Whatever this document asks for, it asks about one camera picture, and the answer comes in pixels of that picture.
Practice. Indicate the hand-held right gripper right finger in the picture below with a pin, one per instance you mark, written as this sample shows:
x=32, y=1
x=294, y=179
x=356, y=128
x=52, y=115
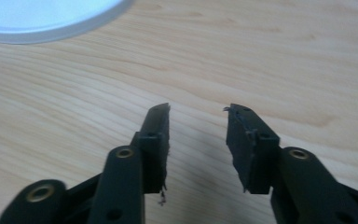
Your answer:
x=251, y=146

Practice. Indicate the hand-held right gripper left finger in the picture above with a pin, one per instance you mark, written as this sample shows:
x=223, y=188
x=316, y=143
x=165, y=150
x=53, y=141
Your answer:
x=154, y=146

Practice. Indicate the white round plate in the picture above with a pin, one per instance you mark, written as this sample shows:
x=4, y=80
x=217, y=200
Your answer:
x=48, y=17

